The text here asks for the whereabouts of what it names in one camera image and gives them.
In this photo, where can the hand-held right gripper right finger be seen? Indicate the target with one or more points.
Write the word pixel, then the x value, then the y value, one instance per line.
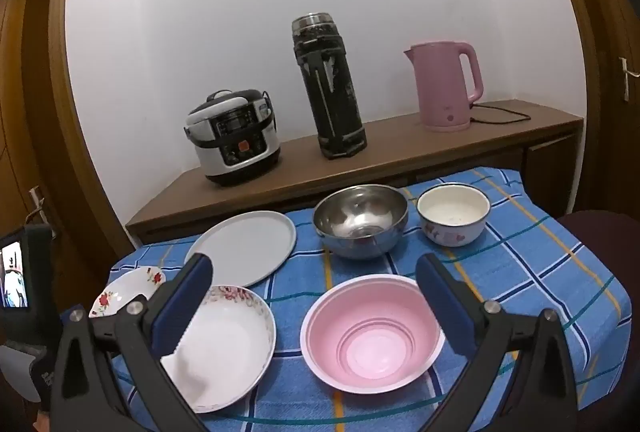
pixel 445 307

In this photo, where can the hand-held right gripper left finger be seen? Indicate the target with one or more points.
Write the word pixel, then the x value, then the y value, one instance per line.
pixel 185 299

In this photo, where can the white plate with red roses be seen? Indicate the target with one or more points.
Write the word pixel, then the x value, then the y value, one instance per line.
pixel 125 289

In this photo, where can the white bowl pink floral rim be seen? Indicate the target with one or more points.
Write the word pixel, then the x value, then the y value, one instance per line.
pixel 230 342

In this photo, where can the grey round plate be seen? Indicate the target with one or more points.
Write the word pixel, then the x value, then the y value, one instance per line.
pixel 240 244

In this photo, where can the pink plastic bowl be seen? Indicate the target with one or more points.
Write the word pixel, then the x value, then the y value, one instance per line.
pixel 370 337

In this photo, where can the white enamel bowl with print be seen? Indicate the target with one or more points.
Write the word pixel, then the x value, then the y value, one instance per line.
pixel 452 212

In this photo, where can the stainless steel bowl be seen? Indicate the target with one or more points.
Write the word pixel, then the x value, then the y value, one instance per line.
pixel 360 217

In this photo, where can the blue plaid cloth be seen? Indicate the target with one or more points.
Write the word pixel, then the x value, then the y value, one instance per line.
pixel 530 262

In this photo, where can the brown wooden cabinet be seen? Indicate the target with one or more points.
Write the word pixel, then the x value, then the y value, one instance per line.
pixel 400 147

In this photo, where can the silver black rice cooker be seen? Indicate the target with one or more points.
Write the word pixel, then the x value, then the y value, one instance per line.
pixel 235 137

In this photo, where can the wooden door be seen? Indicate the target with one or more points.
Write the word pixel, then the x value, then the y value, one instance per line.
pixel 20 112
pixel 610 12

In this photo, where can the pink electric kettle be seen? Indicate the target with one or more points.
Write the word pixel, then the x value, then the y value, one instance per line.
pixel 442 82

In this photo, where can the black thermos flask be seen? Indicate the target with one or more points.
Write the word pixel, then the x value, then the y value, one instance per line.
pixel 330 97

